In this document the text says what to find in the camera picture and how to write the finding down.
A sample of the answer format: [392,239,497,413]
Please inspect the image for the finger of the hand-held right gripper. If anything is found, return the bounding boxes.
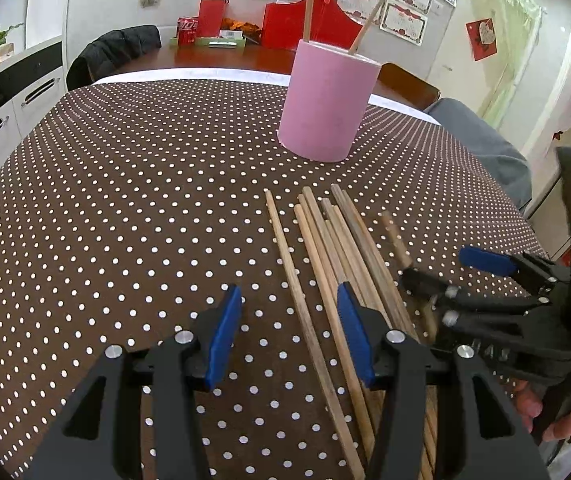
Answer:
[399,269,571,361]
[459,246,571,301]

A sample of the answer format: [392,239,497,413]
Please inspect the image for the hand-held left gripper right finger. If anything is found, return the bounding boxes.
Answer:
[336,282,551,480]

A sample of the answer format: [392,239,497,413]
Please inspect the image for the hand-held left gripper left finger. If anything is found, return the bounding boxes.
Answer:
[26,284,242,480]

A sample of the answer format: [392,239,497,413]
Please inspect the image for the single wooden chopstick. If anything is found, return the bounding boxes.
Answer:
[301,0,317,42]
[348,1,383,55]
[379,211,441,346]

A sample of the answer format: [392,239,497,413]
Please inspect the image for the bunch of wooden chopsticks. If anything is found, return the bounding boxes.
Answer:
[264,184,439,480]

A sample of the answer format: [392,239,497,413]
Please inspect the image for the pink cup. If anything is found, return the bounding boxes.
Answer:
[278,39,381,163]

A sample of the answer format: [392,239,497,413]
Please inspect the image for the person's right hand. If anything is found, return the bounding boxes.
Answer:
[511,379,571,445]

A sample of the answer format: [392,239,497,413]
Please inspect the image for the grey cloth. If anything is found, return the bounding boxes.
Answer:
[424,97,533,211]

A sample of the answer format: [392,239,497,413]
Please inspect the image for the brown polka-dot tablecloth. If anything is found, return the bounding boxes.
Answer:
[0,79,549,480]

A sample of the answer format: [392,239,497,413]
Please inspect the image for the brown wooden chair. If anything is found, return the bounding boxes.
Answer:
[376,62,441,111]

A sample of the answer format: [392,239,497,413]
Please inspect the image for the light green curtain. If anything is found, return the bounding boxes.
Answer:
[470,0,543,131]

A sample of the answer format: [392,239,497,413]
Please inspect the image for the large red gift bag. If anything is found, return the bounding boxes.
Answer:
[262,0,366,52]

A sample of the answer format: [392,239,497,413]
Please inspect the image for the black jacket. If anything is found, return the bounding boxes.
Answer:
[66,25,162,92]

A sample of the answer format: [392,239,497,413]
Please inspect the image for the red can pack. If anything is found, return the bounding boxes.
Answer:
[178,16,200,47]

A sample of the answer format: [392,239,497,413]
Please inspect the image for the orange snack bag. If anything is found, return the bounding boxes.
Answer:
[222,17,262,37]

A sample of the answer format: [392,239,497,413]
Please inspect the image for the red box on table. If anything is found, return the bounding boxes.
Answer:
[198,0,231,38]

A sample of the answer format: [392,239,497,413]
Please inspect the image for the red heart wall decoration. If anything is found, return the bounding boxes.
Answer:
[466,17,499,62]

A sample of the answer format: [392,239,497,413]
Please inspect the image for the wall of award certificates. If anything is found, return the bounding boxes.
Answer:
[217,0,461,47]

